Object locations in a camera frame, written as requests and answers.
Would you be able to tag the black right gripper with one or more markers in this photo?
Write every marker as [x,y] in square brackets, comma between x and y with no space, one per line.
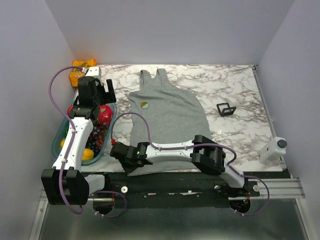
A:
[122,162]

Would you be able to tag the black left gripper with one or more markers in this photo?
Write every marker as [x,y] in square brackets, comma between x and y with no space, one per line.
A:
[108,97]

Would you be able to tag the colourful round brooch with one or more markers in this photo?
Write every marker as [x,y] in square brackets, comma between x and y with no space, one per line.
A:
[144,105]

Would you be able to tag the grey tank top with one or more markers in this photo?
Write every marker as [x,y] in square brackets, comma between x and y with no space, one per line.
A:
[174,115]

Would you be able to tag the black brooch display box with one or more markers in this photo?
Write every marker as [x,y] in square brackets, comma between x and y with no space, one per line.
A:
[224,109]

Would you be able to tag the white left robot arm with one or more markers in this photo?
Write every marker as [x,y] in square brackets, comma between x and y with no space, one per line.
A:
[72,150]

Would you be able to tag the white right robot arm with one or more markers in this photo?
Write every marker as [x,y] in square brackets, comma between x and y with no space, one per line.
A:
[205,154]

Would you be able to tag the red dragon fruit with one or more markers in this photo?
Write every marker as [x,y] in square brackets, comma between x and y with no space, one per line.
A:
[105,114]

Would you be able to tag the dark purple grape bunch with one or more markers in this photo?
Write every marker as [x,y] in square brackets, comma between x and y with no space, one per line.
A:
[97,137]

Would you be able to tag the orange yellow fruit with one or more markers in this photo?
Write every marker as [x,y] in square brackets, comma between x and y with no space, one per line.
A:
[88,155]

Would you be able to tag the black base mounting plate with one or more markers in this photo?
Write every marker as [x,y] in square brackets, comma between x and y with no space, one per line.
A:
[159,190]

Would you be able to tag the red apple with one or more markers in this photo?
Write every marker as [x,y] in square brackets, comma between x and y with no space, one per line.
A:
[69,110]

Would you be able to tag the orange snack bag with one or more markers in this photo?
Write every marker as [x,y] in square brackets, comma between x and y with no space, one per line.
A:
[77,73]

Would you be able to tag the teal plastic fruit tray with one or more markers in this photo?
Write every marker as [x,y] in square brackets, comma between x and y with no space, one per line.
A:
[62,134]

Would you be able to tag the yellow pear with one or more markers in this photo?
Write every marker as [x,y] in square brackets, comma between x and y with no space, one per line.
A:
[62,142]

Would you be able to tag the white bottle black cap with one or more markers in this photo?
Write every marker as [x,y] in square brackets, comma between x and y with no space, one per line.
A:
[273,150]

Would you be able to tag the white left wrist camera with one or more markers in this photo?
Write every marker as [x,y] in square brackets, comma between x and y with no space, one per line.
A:
[94,71]

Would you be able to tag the aluminium rail frame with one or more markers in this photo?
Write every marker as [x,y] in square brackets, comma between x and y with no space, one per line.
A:
[284,218]

